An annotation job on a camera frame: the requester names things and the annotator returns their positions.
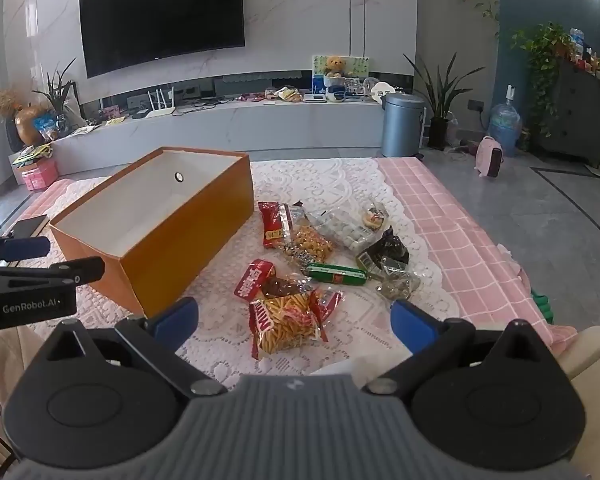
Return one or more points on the black television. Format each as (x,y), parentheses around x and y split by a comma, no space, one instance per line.
(160,15)

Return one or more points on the grey pedal trash can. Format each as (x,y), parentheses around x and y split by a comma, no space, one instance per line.
(402,125)

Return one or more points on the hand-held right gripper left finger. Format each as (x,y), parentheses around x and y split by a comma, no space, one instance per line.
(177,317)

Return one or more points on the black notebook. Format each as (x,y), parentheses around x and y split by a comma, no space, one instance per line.
(30,226)

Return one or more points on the yellow snack bags pile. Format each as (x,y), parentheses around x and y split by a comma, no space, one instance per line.
(287,95)

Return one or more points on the clear bag of orange nuts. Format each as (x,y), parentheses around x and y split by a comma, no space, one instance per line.
(312,245)

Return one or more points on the brown teddy bear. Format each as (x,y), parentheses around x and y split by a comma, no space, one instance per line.
(335,66)

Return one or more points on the clear bag of white balls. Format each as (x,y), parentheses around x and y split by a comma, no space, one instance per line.
(342,227)

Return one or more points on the dried flower bunch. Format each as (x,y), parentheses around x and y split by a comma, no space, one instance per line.
(7,102)

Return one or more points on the beige cushion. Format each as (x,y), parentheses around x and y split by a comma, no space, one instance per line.
(595,355)

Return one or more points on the small green potted plant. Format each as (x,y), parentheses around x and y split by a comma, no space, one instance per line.
(57,95)

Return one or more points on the trailing green plant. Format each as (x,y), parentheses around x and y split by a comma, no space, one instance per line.
(542,60)

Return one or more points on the green picture board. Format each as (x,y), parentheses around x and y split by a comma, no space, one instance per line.
(357,66)

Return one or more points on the pink box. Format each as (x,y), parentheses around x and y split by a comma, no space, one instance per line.
(40,175)

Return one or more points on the black snack packet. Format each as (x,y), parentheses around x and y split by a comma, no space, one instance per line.
(387,250)

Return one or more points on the blue water jug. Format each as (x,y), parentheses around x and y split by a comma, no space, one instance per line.
(504,127)

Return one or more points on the grey television console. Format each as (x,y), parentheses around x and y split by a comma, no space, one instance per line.
(280,125)

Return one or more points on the orange cardboard box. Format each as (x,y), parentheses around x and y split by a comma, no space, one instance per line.
(180,260)

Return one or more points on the pink space heater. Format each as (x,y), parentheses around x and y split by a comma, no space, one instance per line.
(489,157)

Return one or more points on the brown snack packet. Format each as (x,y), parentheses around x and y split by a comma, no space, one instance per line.
(285,287)

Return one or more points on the white router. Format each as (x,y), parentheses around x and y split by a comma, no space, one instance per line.
(161,111)

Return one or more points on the clear packet of grey snacks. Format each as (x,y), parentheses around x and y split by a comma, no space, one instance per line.
(397,285)

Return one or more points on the bag of yellow stick snacks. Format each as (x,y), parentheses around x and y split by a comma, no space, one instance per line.
(287,325)

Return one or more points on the orange vase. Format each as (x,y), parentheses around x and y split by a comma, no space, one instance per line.
(27,127)

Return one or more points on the dark grey chest of drawers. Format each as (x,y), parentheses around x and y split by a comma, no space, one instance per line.
(585,115)

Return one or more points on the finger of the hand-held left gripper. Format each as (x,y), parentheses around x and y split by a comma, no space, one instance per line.
(25,249)
(80,270)

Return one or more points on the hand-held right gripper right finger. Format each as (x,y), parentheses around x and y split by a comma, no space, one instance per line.
(410,322)

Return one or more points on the green plastic object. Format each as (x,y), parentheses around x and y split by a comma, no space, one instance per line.
(544,305)

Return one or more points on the white lace tablecloth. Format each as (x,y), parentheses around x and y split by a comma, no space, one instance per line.
(305,180)

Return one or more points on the red packet with white print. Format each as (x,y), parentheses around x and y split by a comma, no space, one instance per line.
(250,282)

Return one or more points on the small round pastry packet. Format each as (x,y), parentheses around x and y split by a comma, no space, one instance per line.
(374,217)

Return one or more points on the green sausage stick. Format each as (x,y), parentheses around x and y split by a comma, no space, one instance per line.
(335,275)

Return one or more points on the tall-leaf potted plant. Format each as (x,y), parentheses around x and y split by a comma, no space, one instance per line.
(439,130)

